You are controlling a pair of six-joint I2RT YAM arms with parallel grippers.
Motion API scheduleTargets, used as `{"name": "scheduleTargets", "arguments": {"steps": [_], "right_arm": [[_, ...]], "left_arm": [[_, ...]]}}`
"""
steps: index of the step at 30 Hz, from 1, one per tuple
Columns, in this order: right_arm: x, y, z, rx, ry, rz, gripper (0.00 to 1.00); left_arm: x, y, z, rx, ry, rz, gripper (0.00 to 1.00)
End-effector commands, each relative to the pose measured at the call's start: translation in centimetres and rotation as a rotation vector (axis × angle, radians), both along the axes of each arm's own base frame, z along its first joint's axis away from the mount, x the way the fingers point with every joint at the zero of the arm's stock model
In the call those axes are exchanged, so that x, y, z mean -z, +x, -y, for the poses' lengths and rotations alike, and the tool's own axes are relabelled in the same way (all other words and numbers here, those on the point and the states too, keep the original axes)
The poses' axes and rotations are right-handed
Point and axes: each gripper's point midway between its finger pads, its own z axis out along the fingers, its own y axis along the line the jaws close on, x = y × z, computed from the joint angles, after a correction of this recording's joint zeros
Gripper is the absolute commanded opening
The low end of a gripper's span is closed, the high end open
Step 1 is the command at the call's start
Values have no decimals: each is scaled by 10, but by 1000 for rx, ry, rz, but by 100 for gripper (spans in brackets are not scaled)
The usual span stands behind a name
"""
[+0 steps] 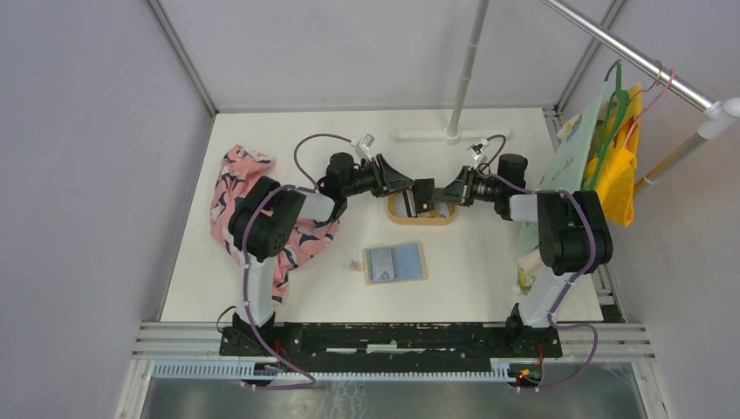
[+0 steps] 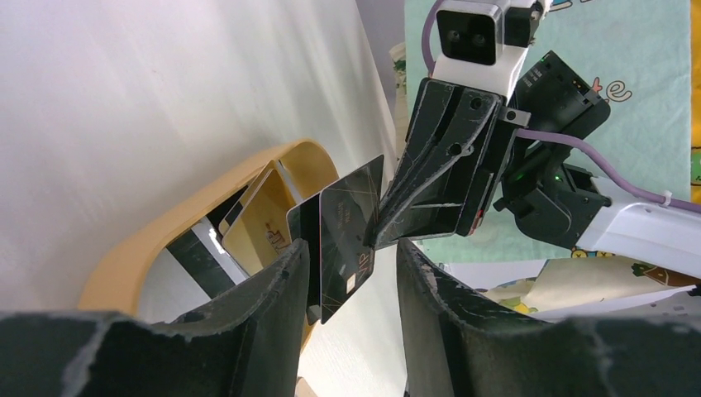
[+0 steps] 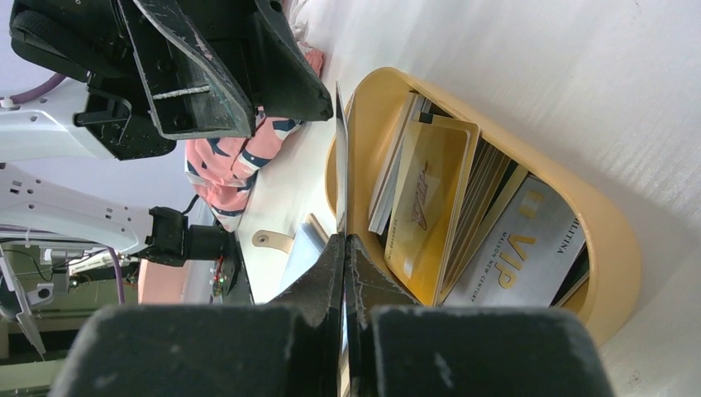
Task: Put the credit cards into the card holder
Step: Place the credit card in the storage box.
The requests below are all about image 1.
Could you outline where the green clothes hanger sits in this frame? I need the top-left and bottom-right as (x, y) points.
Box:
(582, 59), (630, 190)

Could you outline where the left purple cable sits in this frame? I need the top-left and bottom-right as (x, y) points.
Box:
(239, 134), (355, 392)

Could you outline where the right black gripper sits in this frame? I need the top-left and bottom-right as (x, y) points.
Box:
(432, 166), (504, 207)

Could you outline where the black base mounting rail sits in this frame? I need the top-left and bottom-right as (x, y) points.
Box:
(218, 320), (563, 374)

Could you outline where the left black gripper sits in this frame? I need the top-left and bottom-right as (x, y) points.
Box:
(343, 155), (415, 198)

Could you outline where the black gold-lined card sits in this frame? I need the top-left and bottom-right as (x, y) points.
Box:
(412, 178), (435, 215)

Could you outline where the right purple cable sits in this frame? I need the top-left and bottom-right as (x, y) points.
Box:
(479, 134), (600, 393)

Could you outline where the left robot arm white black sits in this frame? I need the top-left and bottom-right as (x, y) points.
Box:
(228, 152), (415, 356)

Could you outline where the oval wooden card tray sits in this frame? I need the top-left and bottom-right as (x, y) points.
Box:
(386, 189), (457, 226)

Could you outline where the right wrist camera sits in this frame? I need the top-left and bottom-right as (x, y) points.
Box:
(467, 142), (487, 161)

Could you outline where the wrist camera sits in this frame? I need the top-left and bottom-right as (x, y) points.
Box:
(354, 134), (375, 161)
(467, 142), (487, 161)

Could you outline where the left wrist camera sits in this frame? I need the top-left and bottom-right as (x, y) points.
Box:
(354, 134), (375, 161)

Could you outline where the pink patterned garment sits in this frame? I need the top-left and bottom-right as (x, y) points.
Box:
(209, 145), (339, 306)

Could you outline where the purple cable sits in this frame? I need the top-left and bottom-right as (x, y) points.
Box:
(479, 134), (600, 393)
(239, 134), (355, 392)

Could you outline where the white rack pole with base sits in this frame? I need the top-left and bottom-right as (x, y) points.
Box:
(391, 0), (511, 145)

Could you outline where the pink clothes hanger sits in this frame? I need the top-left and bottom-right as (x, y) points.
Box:
(622, 69), (676, 148)

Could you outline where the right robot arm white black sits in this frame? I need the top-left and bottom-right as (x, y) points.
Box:
(434, 154), (613, 356)

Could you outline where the yellow dinosaur print garment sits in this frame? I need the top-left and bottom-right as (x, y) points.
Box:
(514, 80), (645, 296)

